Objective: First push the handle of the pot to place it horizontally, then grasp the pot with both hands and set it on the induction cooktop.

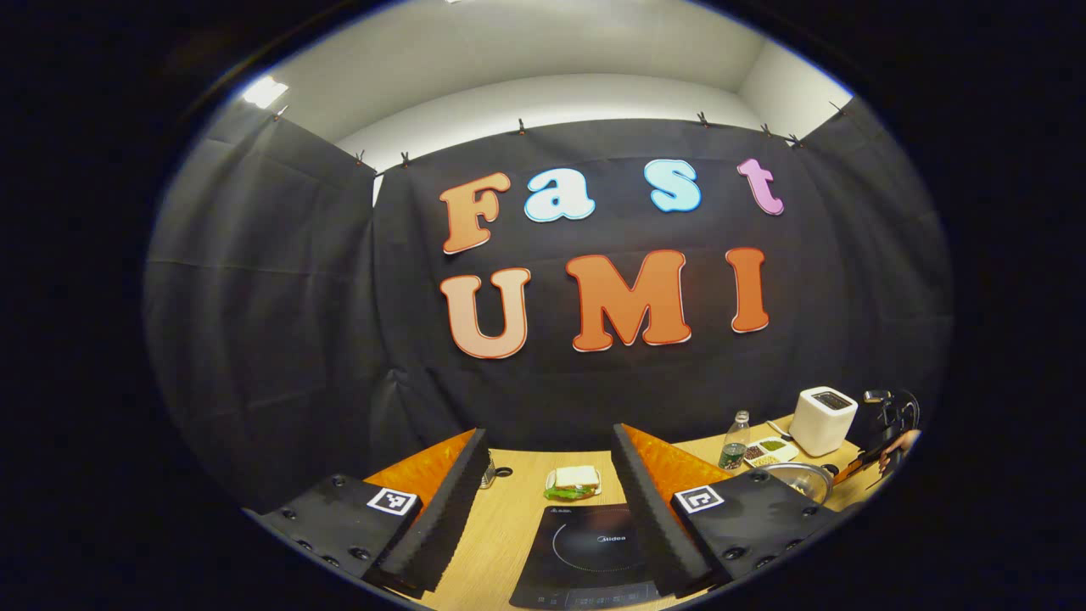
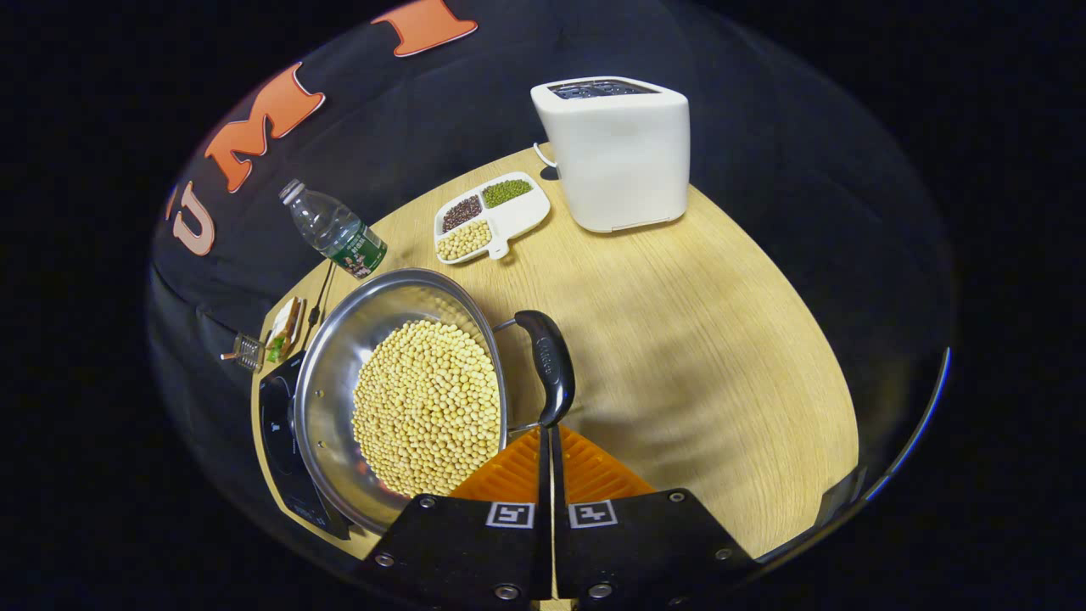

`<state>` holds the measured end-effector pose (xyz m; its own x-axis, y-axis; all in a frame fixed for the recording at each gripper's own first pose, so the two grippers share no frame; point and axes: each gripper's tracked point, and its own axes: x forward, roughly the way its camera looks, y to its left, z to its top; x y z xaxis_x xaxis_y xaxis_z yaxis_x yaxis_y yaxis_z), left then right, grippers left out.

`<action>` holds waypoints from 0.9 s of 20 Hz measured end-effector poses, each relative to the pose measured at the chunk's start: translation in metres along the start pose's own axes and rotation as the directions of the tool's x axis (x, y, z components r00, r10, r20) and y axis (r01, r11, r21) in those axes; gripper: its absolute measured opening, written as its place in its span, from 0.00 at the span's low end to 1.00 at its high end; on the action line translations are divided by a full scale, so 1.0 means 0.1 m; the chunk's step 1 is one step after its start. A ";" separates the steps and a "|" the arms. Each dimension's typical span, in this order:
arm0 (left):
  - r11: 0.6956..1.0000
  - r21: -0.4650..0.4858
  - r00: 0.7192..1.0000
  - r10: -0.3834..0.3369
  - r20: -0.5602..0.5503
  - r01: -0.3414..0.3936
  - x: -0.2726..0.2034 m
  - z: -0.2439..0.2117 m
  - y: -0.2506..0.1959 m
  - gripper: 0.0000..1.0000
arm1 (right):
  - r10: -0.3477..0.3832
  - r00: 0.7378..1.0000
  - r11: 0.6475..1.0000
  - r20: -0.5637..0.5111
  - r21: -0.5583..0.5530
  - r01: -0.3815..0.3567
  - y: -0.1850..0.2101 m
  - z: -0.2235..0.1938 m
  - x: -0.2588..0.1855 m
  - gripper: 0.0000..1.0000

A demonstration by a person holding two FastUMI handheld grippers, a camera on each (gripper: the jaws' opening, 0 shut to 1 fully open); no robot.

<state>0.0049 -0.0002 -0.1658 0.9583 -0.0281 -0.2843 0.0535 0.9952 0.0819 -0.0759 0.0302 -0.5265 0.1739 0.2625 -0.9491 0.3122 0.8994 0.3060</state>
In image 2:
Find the black backdrop cloth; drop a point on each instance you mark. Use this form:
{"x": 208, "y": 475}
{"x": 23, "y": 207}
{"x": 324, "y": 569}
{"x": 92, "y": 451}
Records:
{"x": 764, "y": 127}

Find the white toaster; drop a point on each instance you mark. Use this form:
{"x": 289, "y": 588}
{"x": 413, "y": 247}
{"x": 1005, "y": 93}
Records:
{"x": 624, "y": 157}

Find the sandwich with lettuce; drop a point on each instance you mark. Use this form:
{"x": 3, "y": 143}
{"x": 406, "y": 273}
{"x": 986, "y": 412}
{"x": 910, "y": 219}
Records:
{"x": 284, "y": 329}

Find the clear plastic water bottle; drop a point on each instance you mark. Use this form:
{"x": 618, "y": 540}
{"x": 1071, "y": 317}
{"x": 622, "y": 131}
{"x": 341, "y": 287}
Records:
{"x": 335, "y": 229}

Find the black induction cooktop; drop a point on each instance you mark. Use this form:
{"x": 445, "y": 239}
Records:
{"x": 280, "y": 433}

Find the pile of yellow soybeans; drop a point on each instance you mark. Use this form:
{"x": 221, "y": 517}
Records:
{"x": 428, "y": 407}

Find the white divided bean dish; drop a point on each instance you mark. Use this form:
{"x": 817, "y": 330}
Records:
{"x": 509, "y": 221}

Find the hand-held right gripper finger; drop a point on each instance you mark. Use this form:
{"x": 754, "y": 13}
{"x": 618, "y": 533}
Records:
{"x": 559, "y": 484}
{"x": 544, "y": 484}

